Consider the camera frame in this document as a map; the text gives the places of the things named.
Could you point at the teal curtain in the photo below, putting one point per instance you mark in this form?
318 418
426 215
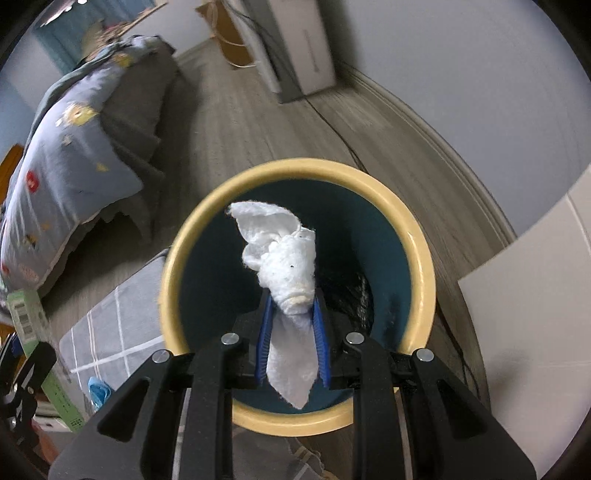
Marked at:
60 21

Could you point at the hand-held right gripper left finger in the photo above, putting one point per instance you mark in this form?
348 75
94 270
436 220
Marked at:
262 344

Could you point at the wooden cabinet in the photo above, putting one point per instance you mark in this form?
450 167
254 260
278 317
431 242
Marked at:
231 34

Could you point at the white tissue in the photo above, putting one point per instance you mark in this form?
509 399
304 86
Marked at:
291 267

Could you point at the green cardboard box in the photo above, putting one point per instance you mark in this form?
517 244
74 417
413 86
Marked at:
27 316

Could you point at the grey bed skirt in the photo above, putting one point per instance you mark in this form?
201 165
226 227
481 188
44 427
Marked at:
138 106

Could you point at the wooden headboard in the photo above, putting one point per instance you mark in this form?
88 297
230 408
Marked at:
10 168

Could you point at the white air purifier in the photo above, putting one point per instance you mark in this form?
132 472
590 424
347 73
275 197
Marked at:
304 50

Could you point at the grey mat with white grid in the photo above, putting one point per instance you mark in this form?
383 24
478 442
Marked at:
115 314

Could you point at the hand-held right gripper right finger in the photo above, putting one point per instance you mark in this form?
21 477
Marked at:
322 344

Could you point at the blue face mask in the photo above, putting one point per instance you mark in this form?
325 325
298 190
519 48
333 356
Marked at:
99 392

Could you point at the teal bin with yellow rim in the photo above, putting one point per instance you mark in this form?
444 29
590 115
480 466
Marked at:
385 249

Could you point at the bed with patterned duvet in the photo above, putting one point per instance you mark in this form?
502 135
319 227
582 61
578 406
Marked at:
69 161

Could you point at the white cabinet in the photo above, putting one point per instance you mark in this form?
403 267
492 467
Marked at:
531 323

